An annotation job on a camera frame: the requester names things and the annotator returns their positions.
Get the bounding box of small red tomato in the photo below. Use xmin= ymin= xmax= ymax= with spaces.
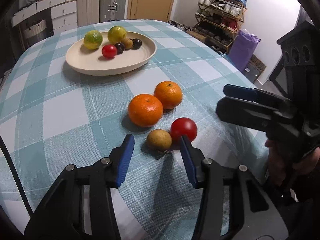
xmin=102 ymin=44 xmax=117 ymax=59

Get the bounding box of dark plum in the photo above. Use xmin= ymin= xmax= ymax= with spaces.
xmin=132 ymin=38 xmax=143 ymax=49
xmin=114 ymin=42 xmax=126 ymax=54

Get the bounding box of brown longan fruit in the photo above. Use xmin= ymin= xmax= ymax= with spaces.
xmin=146 ymin=129 xmax=172 ymax=152
xmin=121 ymin=37 xmax=133 ymax=50

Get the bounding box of yellow-green citrus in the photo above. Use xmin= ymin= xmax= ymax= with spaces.
xmin=107 ymin=25 xmax=127 ymax=44
xmin=84 ymin=30 xmax=103 ymax=50

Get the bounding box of person's right hand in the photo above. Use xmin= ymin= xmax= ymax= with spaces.
xmin=265 ymin=139 xmax=319 ymax=185

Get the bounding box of large red tomato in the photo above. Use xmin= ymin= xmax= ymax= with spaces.
xmin=170 ymin=118 xmax=197 ymax=142

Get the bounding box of orange mandarin left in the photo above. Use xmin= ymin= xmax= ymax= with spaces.
xmin=127 ymin=94 xmax=163 ymax=128

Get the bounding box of orange mandarin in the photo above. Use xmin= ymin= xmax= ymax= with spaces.
xmin=127 ymin=94 xmax=163 ymax=128
xmin=153 ymin=81 xmax=183 ymax=109

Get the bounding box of orange mandarin right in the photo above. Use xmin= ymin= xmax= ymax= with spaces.
xmin=153 ymin=81 xmax=183 ymax=109

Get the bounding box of checkered teal tablecloth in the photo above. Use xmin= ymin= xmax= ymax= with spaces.
xmin=1 ymin=20 xmax=267 ymax=239

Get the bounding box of purple bag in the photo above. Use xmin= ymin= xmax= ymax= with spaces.
xmin=228 ymin=29 xmax=261 ymax=72

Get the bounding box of cream round plate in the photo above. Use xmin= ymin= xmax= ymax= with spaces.
xmin=66 ymin=31 xmax=157 ymax=76

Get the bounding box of wooden shoe rack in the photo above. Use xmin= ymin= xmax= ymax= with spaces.
xmin=194 ymin=0 xmax=247 ymax=54

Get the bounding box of woven laundry basket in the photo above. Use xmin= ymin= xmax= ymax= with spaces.
xmin=23 ymin=20 xmax=48 ymax=45

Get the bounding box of silver aluminium suitcase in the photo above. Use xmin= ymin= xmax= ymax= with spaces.
xmin=99 ymin=0 xmax=126 ymax=22

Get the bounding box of white drawer desk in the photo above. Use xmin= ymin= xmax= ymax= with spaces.
xmin=11 ymin=0 xmax=78 ymax=35

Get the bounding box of beige ribbed suitcase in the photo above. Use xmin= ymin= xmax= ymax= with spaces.
xmin=76 ymin=0 xmax=100 ymax=27

